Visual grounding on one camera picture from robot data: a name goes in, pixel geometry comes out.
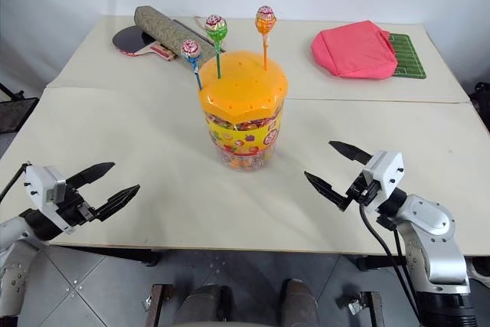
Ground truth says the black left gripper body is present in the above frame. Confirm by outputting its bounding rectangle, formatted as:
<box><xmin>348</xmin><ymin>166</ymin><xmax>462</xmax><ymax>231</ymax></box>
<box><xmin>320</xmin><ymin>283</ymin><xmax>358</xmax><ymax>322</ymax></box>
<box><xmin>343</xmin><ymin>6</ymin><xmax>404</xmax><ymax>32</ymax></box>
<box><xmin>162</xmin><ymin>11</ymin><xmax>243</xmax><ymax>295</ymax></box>
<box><xmin>57</xmin><ymin>185</ymin><xmax>97</xmax><ymax>228</ymax></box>

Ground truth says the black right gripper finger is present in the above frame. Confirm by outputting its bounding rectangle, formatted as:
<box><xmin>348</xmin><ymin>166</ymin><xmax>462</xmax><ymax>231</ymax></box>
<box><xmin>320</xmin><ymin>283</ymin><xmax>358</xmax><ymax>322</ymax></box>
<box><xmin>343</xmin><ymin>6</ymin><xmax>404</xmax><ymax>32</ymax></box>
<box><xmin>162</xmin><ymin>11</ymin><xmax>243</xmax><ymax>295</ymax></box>
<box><xmin>303</xmin><ymin>170</ymin><xmax>350</xmax><ymax>212</ymax></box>
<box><xmin>328</xmin><ymin>140</ymin><xmax>373</xmax><ymax>165</ymax></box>

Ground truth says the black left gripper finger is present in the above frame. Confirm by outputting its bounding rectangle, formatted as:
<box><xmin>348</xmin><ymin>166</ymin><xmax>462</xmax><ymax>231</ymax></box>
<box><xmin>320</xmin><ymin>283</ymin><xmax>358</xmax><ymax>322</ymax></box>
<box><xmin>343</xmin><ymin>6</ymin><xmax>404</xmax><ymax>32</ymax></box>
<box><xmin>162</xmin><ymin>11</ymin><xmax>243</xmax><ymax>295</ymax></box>
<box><xmin>67</xmin><ymin>162</ymin><xmax>116</xmax><ymax>191</ymax></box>
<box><xmin>93</xmin><ymin>184</ymin><xmax>142</xmax><ymax>223</ymax></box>

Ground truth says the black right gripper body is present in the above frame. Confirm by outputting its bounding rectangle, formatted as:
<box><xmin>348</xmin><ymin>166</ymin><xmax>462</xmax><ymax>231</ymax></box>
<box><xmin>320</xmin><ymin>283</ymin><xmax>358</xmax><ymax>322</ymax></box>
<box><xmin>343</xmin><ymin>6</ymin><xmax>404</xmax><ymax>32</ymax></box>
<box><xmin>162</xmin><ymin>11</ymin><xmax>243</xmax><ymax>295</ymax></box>
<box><xmin>345</xmin><ymin>172</ymin><xmax>384</xmax><ymax>206</ymax></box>

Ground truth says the lollipop with orange stick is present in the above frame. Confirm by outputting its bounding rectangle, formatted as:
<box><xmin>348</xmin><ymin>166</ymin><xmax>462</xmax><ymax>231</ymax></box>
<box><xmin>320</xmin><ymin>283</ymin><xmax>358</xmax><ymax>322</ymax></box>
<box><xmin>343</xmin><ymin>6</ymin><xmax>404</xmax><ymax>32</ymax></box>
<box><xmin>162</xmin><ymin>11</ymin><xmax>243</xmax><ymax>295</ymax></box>
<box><xmin>255</xmin><ymin>5</ymin><xmax>276</xmax><ymax>72</ymax></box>

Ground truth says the lollipop with blue stick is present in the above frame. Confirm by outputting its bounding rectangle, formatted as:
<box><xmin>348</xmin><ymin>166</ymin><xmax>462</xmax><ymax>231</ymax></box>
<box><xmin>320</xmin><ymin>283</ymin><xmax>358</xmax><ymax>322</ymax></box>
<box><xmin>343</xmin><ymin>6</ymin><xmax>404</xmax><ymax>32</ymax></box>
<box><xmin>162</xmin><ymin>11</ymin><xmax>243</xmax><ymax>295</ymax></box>
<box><xmin>180</xmin><ymin>38</ymin><xmax>204</xmax><ymax>90</ymax></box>

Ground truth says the lollipop with green stick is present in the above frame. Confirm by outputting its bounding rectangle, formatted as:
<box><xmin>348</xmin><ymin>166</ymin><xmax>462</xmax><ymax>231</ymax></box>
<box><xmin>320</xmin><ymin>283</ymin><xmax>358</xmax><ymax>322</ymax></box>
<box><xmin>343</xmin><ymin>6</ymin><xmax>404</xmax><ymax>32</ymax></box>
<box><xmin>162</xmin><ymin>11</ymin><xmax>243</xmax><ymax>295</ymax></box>
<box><xmin>204</xmin><ymin>14</ymin><xmax>229</xmax><ymax>78</ymax></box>

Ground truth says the black mesh rack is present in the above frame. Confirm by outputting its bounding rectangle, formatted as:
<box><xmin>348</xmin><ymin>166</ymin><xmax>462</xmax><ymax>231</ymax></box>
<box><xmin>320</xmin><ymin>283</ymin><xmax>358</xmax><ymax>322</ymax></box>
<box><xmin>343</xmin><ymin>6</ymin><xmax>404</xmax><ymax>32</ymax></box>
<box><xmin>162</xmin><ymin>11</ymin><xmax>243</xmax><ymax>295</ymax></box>
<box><xmin>0</xmin><ymin>80</ymin><xmax>40</xmax><ymax>135</ymax></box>

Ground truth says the pink fabric bag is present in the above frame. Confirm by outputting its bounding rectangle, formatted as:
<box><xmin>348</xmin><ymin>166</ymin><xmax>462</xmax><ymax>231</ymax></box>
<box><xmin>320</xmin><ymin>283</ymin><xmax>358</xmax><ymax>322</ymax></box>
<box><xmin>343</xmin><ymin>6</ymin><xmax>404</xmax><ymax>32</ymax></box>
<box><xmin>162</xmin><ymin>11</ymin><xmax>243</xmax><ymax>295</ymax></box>
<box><xmin>310</xmin><ymin>19</ymin><xmax>400</xmax><ymax>81</ymax></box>

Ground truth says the green football field mat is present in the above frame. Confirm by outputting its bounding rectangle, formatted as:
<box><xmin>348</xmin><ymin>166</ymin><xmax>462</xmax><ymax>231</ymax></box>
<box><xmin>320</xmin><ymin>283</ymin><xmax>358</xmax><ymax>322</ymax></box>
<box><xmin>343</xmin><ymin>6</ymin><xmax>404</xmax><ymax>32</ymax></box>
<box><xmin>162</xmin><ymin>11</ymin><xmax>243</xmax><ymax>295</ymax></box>
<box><xmin>385</xmin><ymin>31</ymin><xmax>427</xmax><ymax>81</ymax></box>

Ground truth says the dark rounded shape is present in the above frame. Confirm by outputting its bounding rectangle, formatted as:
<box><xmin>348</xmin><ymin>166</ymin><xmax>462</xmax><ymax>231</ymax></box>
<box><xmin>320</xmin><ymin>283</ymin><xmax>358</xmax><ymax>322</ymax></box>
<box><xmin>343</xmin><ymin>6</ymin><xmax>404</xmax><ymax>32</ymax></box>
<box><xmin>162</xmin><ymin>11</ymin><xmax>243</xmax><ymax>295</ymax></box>
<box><xmin>178</xmin><ymin>283</ymin><xmax>232</xmax><ymax>327</ymax></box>
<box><xmin>280</xmin><ymin>278</ymin><xmax>322</xmax><ymax>327</ymax></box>

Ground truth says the candy jar with orange lid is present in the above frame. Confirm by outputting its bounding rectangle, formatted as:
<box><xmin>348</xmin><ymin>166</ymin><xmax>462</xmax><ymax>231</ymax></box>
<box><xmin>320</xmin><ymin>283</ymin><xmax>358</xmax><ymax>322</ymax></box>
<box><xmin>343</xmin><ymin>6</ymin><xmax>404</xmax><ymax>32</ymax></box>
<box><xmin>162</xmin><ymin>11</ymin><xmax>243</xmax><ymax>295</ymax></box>
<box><xmin>196</xmin><ymin>49</ymin><xmax>289</xmax><ymax>172</ymax></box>

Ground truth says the black table tennis paddle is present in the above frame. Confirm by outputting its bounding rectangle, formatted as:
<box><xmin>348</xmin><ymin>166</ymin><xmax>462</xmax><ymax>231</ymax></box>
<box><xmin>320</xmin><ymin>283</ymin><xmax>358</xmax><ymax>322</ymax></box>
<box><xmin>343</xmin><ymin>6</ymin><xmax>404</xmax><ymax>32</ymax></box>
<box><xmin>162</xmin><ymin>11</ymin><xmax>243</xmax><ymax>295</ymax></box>
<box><xmin>112</xmin><ymin>25</ymin><xmax>178</xmax><ymax>62</ymax></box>

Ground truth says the dark equipment beside table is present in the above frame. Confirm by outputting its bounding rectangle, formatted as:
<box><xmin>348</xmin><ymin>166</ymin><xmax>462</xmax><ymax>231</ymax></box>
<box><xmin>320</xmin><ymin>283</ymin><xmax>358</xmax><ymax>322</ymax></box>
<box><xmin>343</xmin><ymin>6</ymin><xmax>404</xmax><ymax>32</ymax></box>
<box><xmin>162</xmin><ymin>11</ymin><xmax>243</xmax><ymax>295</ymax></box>
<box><xmin>468</xmin><ymin>80</ymin><xmax>490</xmax><ymax>135</ymax></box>

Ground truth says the rolled grey-green mat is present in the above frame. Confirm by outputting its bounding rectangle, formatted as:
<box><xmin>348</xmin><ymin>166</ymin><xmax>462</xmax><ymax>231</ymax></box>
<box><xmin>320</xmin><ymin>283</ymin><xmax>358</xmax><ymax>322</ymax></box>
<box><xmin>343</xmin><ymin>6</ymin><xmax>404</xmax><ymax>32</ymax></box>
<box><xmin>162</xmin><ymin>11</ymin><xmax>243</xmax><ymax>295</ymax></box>
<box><xmin>133</xmin><ymin>5</ymin><xmax>227</xmax><ymax>63</ymax></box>

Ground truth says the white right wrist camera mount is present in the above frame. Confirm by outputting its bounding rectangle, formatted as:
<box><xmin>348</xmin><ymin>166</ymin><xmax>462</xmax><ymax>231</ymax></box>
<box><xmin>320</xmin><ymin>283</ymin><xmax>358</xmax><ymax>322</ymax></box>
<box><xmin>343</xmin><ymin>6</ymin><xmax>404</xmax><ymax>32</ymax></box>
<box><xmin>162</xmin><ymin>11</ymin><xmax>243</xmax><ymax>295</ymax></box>
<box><xmin>363</xmin><ymin>150</ymin><xmax>405</xmax><ymax>195</ymax></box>

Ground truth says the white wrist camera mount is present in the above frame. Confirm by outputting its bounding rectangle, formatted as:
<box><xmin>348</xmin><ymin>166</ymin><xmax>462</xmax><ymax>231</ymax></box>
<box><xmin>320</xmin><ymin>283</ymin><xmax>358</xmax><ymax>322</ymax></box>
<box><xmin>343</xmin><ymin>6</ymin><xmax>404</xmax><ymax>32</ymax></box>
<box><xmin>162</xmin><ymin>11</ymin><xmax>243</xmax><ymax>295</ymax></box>
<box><xmin>22</xmin><ymin>165</ymin><xmax>74</xmax><ymax>236</ymax></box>
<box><xmin>363</xmin><ymin>150</ymin><xmax>405</xmax><ymax>195</ymax></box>

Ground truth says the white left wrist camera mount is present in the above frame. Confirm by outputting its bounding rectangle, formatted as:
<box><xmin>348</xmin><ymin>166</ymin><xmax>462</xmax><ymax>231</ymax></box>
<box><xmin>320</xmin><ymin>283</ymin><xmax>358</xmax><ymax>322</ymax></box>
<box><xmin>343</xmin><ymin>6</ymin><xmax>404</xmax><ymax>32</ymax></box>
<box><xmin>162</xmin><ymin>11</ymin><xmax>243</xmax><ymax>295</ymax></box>
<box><xmin>22</xmin><ymin>165</ymin><xmax>74</xmax><ymax>236</ymax></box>

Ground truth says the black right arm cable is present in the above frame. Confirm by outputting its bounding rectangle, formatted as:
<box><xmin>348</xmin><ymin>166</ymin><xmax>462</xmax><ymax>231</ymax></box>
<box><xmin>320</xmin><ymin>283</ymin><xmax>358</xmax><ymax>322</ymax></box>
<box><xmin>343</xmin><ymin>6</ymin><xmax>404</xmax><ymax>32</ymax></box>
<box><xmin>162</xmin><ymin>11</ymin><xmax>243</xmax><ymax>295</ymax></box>
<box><xmin>376</xmin><ymin>215</ymin><xmax>419</xmax><ymax>307</ymax></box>
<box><xmin>358</xmin><ymin>200</ymin><xmax>422</xmax><ymax>327</ymax></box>

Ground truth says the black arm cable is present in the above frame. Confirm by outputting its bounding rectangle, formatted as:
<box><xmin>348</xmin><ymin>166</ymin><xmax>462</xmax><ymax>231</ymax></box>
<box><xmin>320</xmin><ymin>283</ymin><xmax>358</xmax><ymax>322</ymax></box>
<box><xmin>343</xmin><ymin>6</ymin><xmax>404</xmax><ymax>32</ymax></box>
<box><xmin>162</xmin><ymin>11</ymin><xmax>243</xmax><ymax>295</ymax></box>
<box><xmin>0</xmin><ymin>162</ymin><xmax>31</xmax><ymax>204</ymax></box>
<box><xmin>358</xmin><ymin>200</ymin><xmax>422</xmax><ymax>327</ymax></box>
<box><xmin>376</xmin><ymin>215</ymin><xmax>419</xmax><ymax>307</ymax></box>

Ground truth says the black table leg bracket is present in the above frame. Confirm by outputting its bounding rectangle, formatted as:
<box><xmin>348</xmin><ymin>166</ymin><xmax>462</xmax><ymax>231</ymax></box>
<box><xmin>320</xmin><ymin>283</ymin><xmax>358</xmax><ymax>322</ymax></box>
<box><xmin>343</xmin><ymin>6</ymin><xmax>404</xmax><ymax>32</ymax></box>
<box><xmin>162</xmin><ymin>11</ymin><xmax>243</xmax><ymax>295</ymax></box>
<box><xmin>143</xmin><ymin>249</ymin><xmax>161</xmax><ymax>267</ymax></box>
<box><xmin>356</xmin><ymin>254</ymin><xmax>407</xmax><ymax>271</ymax></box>

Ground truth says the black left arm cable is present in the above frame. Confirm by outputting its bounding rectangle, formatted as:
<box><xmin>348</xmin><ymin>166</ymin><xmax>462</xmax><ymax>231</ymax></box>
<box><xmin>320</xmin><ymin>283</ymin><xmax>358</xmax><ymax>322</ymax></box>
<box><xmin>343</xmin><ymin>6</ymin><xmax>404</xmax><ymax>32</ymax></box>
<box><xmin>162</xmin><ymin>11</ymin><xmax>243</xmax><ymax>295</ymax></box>
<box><xmin>0</xmin><ymin>162</ymin><xmax>31</xmax><ymax>204</ymax></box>

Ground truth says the rusty metal frame post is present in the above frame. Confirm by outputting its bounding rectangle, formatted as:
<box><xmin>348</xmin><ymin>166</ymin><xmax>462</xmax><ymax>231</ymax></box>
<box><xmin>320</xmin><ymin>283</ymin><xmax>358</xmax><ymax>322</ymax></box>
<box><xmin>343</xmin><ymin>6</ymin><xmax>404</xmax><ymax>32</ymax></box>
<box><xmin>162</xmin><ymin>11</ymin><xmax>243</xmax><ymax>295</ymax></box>
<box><xmin>358</xmin><ymin>290</ymin><xmax>384</xmax><ymax>327</ymax></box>
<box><xmin>146</xmin><ymin>283</ymin><xmax>174</xmax><ymax>327</ymax></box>

